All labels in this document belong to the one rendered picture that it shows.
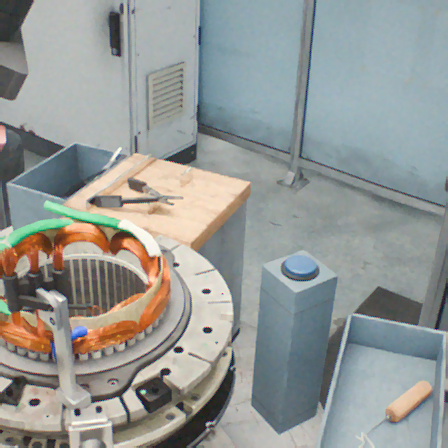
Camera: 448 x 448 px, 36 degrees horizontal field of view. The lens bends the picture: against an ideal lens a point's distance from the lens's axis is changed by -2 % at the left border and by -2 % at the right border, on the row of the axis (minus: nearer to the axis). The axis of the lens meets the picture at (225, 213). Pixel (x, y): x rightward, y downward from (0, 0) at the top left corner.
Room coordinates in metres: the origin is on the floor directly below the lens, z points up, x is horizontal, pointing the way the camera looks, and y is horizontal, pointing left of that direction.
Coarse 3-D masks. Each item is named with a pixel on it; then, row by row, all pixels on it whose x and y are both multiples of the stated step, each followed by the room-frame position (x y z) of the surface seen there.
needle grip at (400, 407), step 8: (416, 384) 0.52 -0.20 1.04; (424, 384) 0.52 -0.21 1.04; (408, 392) 0.51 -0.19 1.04; (416, 392) 0.51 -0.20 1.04; (424, 392) 0.51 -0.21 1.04; (400, 400) 0.49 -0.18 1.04; (408, 400) 0.49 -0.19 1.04; (416, 400) 0.50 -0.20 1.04; (392, 408) 0.48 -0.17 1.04; (400, 408) 0.48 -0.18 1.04; (408, 408) 0.49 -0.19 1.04; (400, 416) 0.48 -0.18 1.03
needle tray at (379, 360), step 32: (352, 320) 0.60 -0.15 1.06; (384, 320) 0.59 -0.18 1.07; (352, 352) 0.58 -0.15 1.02; (384, 352) 0.58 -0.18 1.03; (416, 352) 0.58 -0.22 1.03; (352, 384) 0.53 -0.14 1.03; (384, 384) 0.53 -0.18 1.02; (352, 416) 0.49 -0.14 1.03; (384, 416) 0.49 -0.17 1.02; (416, 416) 0.49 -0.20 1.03
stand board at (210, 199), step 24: (120, 168) 0.93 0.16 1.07; (168, 168) 0.94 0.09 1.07; (120, 192) 0.85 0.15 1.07; (168, 192) 0.86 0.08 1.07; (192, 192) 0.86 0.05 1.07; (216, 192) 0.87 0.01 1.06; (240, 192) 0.87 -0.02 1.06; (120, 216) 0.79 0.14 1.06; (144, 216) 0.79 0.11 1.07; (168, 216) 0.79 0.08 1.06; (192, 216) 0.80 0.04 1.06; (216, 216) 0.80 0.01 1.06; (192, 240) 0.74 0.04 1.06
